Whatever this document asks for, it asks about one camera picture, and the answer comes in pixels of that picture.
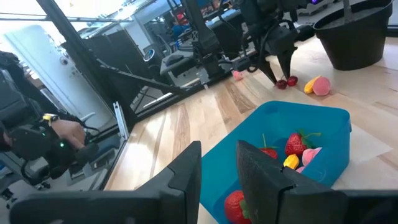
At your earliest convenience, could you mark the blue plastic tupperware container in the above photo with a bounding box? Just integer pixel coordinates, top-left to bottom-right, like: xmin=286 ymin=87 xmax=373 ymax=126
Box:
xmin=198 ymin=100 xmax=353 ymax=224

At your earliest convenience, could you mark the white column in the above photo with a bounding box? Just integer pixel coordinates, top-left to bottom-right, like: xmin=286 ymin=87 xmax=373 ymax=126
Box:
xmin=3 ymin=24 xmax=116 ymax=131

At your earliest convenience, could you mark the silver aluminium rail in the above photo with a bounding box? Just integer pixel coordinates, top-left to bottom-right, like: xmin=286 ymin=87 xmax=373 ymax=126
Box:
xmin=112 ymin=101 xmax=131 ymax=141

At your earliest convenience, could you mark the yellow toy fruit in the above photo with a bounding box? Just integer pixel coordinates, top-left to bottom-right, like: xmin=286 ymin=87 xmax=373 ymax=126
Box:
xmin=303 ymin=75 xmax=321 ymax=95
xmin=282 ymin=154 xmax=300 ymax=170

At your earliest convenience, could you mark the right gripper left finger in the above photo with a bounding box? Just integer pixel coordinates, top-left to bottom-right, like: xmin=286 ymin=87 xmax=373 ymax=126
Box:
xmin=8 ymin=141 xmax=203 ymax=224

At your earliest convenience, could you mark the potted green leafy plant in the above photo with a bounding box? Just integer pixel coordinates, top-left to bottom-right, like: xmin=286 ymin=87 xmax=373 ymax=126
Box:
xmin=312 ymin=0 xmax=394 ymax=72

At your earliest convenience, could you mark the grey desk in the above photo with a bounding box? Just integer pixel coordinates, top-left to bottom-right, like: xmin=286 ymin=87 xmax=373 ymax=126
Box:
xmin=160 ymin=49 xmax=201 ymax=78

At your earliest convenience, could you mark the person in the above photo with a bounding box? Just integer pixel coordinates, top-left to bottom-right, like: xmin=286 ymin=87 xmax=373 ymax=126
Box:
xmin=170 ymin=12 xmax=192 ymax=40
xmin=0 ymin=51 xmax=43 ymax=153

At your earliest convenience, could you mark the black aluminium table frame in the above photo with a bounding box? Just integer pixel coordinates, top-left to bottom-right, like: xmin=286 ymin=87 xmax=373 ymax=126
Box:
xmin=35 ymin=0 xmax=259 ymax=134

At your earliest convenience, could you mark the black cylinder with blue ring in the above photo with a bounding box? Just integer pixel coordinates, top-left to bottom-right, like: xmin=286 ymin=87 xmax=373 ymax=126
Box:
xmin=142 ymin=49 xmax=157 ymax=65

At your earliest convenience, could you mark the yellow wrist watch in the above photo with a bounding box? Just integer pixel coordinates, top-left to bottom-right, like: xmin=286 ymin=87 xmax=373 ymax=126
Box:
xmin=42 ymin=113 xmax=60 ymax=123

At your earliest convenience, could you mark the person's hand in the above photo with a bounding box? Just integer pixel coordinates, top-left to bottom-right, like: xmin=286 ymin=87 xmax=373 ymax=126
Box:
xmin=51 ymin=119 xmax=86 ymax=150

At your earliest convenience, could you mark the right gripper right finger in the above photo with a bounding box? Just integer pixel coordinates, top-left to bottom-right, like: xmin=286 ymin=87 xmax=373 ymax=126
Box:
xmin=235 ymin=139 xmax=398 ymax=224

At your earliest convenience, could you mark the black partition panel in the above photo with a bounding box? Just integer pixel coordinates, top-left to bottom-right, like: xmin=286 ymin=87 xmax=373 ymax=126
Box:
xmin=60 ymin=29 xmax=150 ymax=103

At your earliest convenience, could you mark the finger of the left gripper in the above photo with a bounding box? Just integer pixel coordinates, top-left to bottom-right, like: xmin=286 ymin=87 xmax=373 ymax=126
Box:
xmin=257 ymin=57 xmax=279 ymax=85
xmin=277 ymin=49 xmax=297 ymax=80

